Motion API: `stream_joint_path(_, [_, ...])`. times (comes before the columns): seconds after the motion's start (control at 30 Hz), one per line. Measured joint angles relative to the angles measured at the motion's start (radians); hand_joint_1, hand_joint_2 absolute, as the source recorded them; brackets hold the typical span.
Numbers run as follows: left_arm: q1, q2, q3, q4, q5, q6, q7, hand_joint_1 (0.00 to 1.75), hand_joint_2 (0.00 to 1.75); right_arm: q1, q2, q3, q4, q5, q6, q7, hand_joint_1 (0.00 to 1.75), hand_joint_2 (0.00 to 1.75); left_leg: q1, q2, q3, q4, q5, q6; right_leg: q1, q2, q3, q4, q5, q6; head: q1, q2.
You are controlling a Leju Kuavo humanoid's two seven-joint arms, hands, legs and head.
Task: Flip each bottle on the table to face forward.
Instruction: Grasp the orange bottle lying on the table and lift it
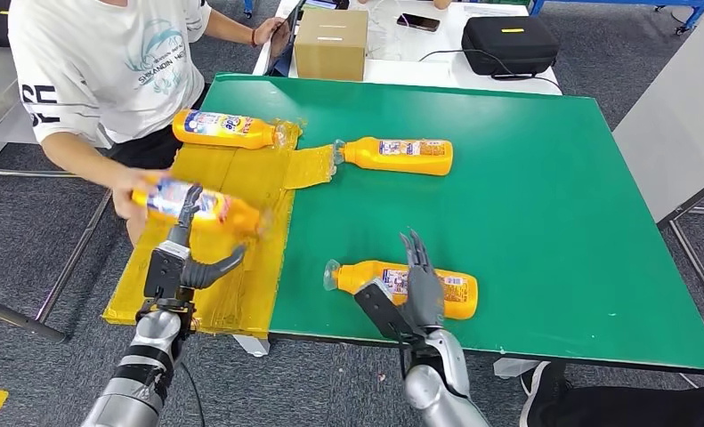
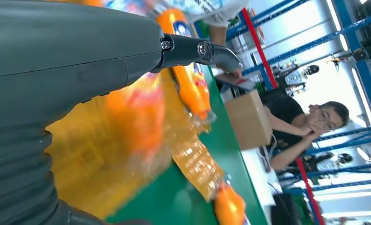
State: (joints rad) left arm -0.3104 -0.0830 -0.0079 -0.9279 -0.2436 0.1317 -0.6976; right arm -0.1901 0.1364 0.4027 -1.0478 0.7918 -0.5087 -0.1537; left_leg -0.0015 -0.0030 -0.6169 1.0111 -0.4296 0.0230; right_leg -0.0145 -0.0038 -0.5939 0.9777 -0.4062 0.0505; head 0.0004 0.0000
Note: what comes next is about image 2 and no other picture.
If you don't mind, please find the orange detergent bottle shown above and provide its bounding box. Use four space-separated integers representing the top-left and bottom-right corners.
106 73 169 156
214 178 251 225
156 8 218 125

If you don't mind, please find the yellow taped mat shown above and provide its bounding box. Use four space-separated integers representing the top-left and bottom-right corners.
45 68 225 219

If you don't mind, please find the person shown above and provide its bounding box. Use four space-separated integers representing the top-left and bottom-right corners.
259 90 350 172
104 0 251 80

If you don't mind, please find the brown cardboard box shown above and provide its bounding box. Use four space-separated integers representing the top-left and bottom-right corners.
224 90 273 151

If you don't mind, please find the red metal pole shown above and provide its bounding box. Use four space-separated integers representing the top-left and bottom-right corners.
241 7 326 225

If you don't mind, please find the blue metal rack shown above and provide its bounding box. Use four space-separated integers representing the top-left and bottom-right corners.
193 0 371 225

